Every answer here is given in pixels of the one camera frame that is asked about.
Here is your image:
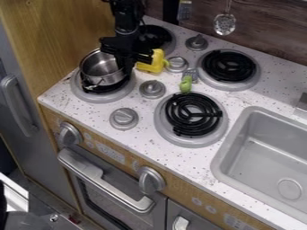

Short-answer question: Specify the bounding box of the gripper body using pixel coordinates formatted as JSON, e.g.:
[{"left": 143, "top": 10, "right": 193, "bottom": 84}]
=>
[{"left": 98, "top": 31, "right": 156, "bottom": 66}]

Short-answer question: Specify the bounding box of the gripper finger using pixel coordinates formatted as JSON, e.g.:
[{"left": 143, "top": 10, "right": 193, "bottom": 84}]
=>
[{"left": 118, "top": 56, "right": 137, "bottom": 79}]

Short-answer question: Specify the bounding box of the silver pot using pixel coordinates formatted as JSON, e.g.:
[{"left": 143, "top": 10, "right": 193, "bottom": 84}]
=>
[{"left": 77, "top": 49, "right": 130, "bottom": 88}]

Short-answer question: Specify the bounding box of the yellow toy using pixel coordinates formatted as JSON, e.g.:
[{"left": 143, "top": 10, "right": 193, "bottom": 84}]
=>
[{"left": 135, "top": 48, "right": 172, "bottom": 75}]

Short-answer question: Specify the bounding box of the silver toy grater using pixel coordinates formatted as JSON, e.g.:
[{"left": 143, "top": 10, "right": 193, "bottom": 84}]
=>
[{"left": 176, "top": 0, "right": 195, "bottom": 22}]

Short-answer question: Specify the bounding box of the toy stove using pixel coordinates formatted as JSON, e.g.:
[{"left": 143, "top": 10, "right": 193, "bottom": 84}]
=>
[{"left": 68, "top": 23, "right": 262, "bottom": 149}]

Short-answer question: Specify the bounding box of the silver slotted spoon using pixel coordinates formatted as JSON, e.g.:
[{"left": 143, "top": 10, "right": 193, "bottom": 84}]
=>
[{"left": 212, "top": 0, "right": 238, "bottom": 37}]

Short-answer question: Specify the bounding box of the grey toy fridge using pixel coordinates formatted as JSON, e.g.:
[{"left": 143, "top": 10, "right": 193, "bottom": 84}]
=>
[{"left": 0, "top": 17, "right": 80, "bottom": 210}]

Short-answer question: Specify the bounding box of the toy sink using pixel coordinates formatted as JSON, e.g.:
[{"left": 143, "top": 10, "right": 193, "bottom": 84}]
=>
[{"left": 209, "top": 105, "right": 307, "bottom": 225}]

